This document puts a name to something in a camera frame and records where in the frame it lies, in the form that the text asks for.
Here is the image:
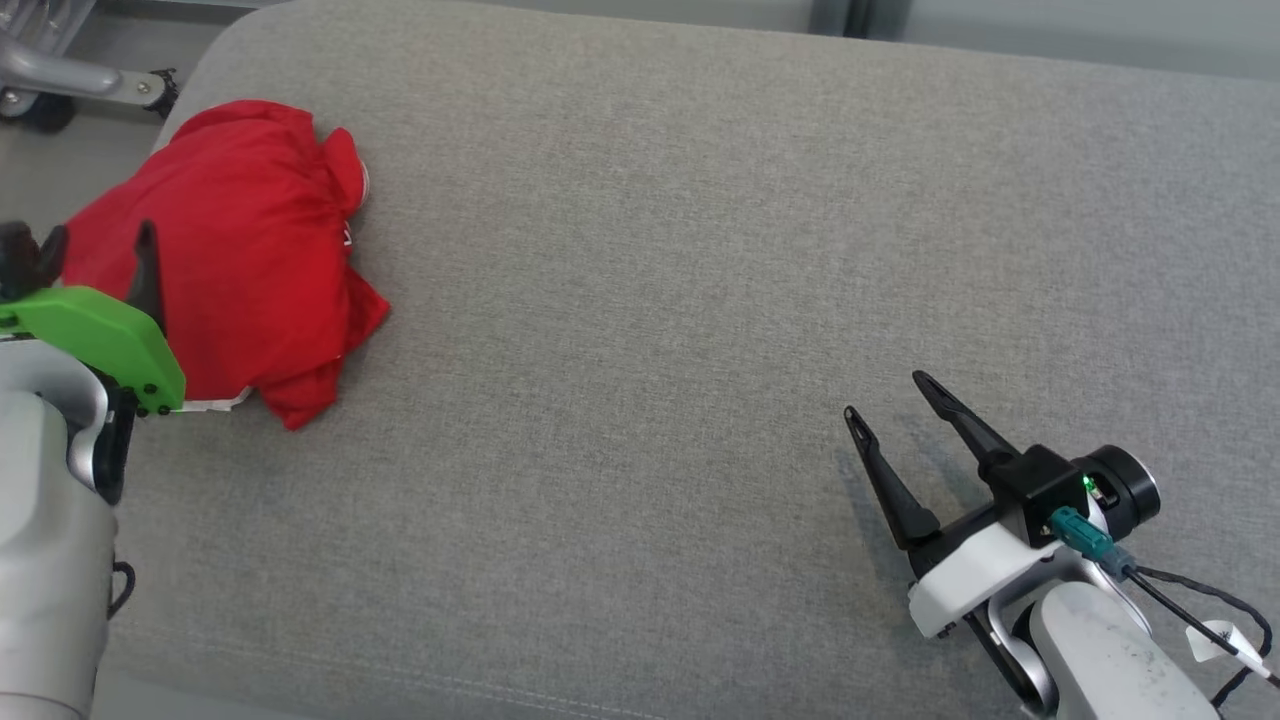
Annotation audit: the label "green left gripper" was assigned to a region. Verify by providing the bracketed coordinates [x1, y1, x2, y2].
[0, 220, 188, 501]

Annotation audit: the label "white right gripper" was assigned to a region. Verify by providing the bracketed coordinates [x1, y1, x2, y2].
[843, 370, 1091, 641]

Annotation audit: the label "red shorts with white stripe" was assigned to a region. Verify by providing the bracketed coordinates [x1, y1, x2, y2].
[62, 98, 373, 401]

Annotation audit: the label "grey office chair base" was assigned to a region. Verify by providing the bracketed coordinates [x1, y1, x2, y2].
[0, 0, 179, 134]

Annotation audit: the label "black right camera cable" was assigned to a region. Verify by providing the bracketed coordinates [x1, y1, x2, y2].
[1050, 505, 1280, 706]

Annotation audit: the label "white cable label tag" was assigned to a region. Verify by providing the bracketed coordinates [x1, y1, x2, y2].
[1185, 620, 1246, 666]

